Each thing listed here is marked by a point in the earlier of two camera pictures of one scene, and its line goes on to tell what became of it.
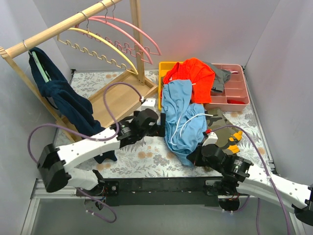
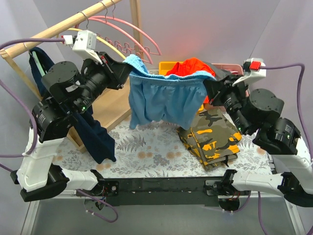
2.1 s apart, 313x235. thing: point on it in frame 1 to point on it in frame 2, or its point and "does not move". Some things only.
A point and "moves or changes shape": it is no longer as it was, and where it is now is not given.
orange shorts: (201, 75) does not move
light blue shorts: (185, 123) to (176, 100)
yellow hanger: (69, 44) moves or changes shape
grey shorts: (222, 77) does not move
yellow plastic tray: (163, 67) does not move
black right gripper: (193, 158) to (220, 91)
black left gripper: (162, 125) to (113, 71)
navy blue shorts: (76, 108) does not move
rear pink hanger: (120, 20) does not move
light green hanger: (41, 69) does not move
